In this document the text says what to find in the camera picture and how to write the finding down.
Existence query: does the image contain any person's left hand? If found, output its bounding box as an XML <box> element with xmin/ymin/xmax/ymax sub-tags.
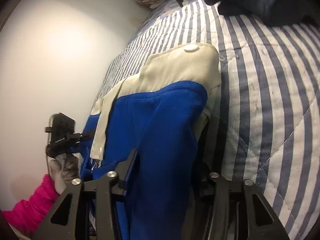
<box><xmin>49</xmin><ymin>152</ymin><xmax>82</xmax><ymax>195</ymax></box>

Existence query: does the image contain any striped bed quilt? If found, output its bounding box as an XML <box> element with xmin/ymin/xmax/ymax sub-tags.
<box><xmin>95</xmin><ymin>0</ymin><xmax>320</xmax><ymax>240</ymax></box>

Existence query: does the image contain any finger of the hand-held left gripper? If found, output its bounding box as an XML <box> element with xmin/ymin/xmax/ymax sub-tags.
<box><xmin>80</xmin><ymin>129</ymin><xmax>97</xmax><ymax>141</ymax></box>

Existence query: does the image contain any beige and blue work jacket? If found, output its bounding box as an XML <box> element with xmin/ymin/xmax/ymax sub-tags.
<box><xmin>80</xmin><ymin>42</ymin><xmax>223</xmax><ymax>240</ymax></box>

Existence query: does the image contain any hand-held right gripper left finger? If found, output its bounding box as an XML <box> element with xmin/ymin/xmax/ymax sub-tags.
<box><xmin>37</xmin><ymin>148</ymin><xmax>139</xmax><ymax>240</ymax></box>

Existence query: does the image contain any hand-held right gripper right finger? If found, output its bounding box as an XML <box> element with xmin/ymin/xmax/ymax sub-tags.
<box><xmin>197</xmin><ymin>171</ymin><xmax>292</xmax><ymax>240</ymax></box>

